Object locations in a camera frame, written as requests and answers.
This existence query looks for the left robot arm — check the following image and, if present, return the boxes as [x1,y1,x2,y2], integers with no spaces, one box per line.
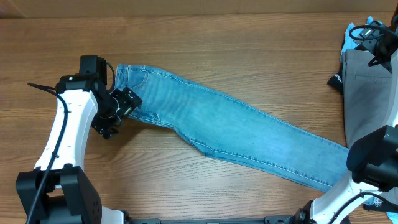
[16,55,142,224]

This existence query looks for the blue denim jeans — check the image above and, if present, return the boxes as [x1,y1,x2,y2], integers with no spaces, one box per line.
[116,64,348,192]

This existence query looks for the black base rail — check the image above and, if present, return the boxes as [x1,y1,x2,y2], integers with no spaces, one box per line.
[126,215,294,224]

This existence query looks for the black garment with white print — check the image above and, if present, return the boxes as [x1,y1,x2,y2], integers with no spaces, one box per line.
[327,64,343,95]

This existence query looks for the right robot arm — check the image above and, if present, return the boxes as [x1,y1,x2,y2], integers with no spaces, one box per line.
[292,16,397,223]

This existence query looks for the grey trousers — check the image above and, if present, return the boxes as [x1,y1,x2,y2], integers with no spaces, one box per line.
[341,49,397,148]

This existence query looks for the light blue garment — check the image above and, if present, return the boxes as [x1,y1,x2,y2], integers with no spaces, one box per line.
[340,16,384,65]

